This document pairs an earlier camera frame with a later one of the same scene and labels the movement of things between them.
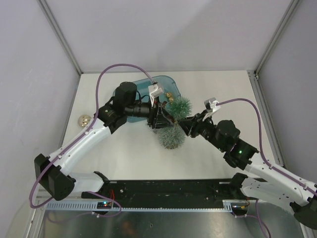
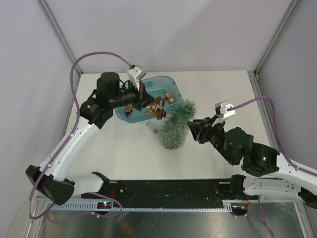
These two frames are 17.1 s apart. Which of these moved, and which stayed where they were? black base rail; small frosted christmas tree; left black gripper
Moved: left black gripper
Stayed: black base rail; small frosted christmas tree
